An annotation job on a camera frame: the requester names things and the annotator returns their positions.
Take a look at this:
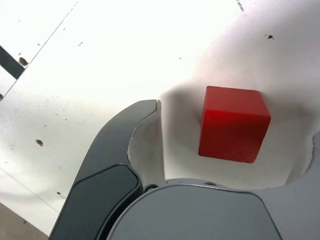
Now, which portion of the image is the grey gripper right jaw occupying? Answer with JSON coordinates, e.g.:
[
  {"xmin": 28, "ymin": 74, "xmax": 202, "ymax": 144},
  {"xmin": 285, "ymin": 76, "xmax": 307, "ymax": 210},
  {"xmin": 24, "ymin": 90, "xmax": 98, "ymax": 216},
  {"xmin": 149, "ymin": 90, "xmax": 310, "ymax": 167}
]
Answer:
[{"xmin": 105, "ymin": 133, "xmax": 320, "ymax": 240}]

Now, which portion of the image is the black tape strip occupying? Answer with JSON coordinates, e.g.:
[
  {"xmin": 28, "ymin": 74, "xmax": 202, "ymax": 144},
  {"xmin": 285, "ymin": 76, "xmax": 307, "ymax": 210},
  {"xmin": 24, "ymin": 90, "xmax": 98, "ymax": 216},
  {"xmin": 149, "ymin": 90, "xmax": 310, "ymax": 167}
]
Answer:
[{"xmin": 0, "ymin": 45, "xmax": 27, "ymax": 80}]

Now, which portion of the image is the red cube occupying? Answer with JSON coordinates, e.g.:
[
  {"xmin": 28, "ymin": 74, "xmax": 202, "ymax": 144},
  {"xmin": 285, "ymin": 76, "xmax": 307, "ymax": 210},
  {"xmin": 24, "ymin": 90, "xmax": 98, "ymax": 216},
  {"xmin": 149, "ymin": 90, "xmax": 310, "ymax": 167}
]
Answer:
[{"xmin": 198, "ymin": 85, "xmax": 272, "ymax": 165}]

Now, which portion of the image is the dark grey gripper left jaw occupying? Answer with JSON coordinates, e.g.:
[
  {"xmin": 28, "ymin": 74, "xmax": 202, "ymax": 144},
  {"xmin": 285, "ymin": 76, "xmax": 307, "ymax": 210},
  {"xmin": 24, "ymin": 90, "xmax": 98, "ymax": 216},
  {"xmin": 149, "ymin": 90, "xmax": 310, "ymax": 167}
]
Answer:
[{"xmin": 48, "ymin": 98, "xmax": 166, "ymax": 240}]

